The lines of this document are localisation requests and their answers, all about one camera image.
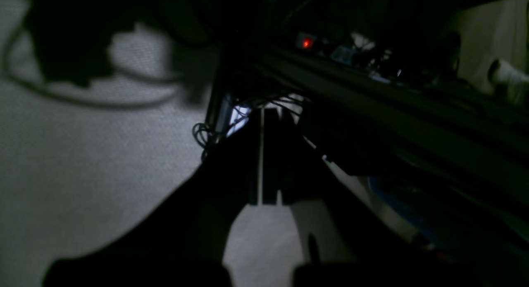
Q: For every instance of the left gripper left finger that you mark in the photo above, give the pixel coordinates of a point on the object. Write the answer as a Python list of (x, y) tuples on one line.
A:
[(182, 242)]

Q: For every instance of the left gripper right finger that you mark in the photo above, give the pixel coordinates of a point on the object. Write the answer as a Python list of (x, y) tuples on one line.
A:
[(343, 243)]

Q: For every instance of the power strip with red light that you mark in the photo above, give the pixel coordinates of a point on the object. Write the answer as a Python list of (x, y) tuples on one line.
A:
[(305, 41)]

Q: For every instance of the white cylinder far right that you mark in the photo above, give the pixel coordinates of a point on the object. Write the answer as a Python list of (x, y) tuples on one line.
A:
[(501, 72)]

